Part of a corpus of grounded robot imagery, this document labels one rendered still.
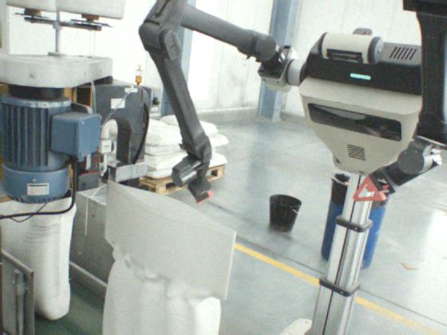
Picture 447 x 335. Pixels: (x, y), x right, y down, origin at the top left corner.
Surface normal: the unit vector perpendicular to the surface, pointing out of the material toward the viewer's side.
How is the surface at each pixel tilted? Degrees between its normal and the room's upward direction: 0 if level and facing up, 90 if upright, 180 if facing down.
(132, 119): 90
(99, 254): 90
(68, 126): 90
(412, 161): 87
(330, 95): 40
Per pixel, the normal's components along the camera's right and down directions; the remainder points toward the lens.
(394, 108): -0.31, -0.64
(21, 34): 0.80, 0.25
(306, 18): -0.59, 0.15
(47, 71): 0.59, 0.30
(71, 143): -0.22, 0.24
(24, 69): 0.11, 0.29
